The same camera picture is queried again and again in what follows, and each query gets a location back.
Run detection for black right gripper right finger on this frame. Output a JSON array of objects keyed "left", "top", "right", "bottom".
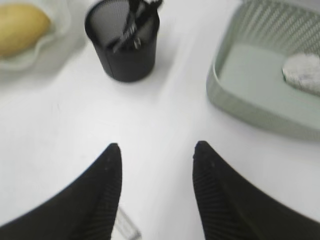
[{"left": 192, "top": 140, "right": 320, "bottom": 240}]

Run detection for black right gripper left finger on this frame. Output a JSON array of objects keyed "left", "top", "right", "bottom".
[{"left": 0, "top": 143, "right": 123, "bottom": 240}]

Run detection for waste paper ball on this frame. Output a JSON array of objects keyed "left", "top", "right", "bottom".
[{"left": 282, "top": 52, "right": 320, "bottom": 97}]

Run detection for black marker pen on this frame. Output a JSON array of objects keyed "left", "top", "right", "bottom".
[
  {"left": 123, "top": 0, "right": 142, "bottom": 50},
  {"left": 107, "top": 14, "right": 141, "bottom": 55},
  {"left": 135, "top": 0, "right": 163, "bottom": 27}
]

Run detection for yellow mango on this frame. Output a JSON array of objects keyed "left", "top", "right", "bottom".
[{"left": 0, "top": 3, "right": 51, "bottom": 58}]

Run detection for pale green plastic basket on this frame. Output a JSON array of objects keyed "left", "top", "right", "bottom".
[{"left": 206, "top": 0, "right": 320, "bottom": 141}]

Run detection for black mesh pen holder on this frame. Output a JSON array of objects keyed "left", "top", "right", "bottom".
[{"left": 84, "top": 0, "right": 160, "bottom": 82}]

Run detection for frosted wavy glass plate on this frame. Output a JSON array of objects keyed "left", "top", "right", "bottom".
[{"left": 0, "top": 0, "right": 88, "bottom": 73}]

